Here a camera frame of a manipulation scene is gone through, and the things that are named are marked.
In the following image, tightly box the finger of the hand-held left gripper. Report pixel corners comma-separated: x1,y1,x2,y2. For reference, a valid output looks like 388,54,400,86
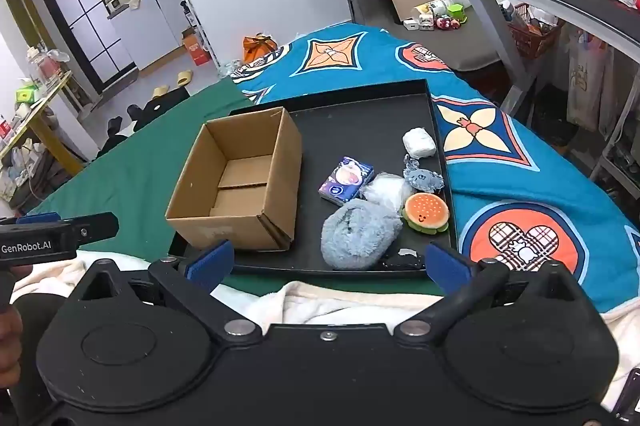
60,213,120,241
0,211,63,228

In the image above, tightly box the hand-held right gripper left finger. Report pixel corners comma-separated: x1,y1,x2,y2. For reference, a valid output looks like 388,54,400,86
75,240,264,348

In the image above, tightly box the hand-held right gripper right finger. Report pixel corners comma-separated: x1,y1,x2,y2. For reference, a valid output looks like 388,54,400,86
392,242,576,348

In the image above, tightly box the brown cardboard box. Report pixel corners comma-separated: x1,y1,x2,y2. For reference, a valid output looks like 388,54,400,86
165,106,304,253

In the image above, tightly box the burger plush toy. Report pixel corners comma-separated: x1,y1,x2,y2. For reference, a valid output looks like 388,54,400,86
401,192,450,235

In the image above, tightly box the small grey plush toy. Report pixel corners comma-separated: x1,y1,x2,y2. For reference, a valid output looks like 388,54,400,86
403,158,446,195

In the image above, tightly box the fluffy blue plush toy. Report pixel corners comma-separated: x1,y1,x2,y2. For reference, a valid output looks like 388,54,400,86
320,198,404,271

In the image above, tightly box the clear plastic bag white filling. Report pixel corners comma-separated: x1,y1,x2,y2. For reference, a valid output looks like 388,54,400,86
361,173,414,211

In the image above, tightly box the white cloth bundle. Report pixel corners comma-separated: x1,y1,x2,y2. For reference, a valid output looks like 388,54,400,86
402,127,437,159

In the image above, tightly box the purple tissue packet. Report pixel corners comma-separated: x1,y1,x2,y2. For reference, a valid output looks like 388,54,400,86
318,157,375,207

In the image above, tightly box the black tray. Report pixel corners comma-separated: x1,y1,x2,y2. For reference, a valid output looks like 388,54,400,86
167,78,460,279

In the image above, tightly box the person's left hand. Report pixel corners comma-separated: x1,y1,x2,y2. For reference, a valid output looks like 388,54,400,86
0,305,24,389

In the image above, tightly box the small black pouch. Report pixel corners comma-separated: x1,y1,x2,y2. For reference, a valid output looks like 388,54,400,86
382,248,429,271

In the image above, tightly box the green bed sheet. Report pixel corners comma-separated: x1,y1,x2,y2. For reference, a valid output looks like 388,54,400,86
27,78,432,297

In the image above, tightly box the blue printed blanket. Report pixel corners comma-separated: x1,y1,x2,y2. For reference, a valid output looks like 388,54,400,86
230,23,640,315

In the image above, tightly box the yellow table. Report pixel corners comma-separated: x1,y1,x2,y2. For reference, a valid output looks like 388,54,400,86
0,70,86,177

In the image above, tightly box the cream fleece blanket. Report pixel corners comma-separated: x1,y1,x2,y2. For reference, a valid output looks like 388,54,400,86
10,248,640,413

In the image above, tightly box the glass jar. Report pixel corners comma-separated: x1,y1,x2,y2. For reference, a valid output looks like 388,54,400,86
27,48,61,82

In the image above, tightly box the black framed glass door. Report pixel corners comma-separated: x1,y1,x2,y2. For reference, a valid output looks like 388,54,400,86
30,0,139,94

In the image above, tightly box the orange cardboard box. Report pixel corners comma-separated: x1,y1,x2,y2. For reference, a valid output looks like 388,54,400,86
181,27,211,66

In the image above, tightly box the white cabinet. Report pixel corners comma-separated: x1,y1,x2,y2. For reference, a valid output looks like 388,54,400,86
106,0,197,72

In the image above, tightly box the orange bag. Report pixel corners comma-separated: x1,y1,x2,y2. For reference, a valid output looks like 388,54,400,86
243,34,277,62

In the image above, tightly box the dark grey platform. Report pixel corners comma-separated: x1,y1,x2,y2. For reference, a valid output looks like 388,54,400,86
399,16,507,72

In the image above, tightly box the white narrow rack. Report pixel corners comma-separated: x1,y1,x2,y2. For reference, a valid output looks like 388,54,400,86
181,0,221,69

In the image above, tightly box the black phone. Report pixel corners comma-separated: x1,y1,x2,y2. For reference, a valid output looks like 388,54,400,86
612,368,640,423

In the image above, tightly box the cream tote bag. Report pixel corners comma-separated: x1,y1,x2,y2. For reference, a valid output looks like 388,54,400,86
567,30,617,133

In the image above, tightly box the red basket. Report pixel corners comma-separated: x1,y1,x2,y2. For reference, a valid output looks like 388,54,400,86
508,3,566,59

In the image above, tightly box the grey metal desk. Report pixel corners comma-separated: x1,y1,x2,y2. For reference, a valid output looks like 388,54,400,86
452,0,640,187

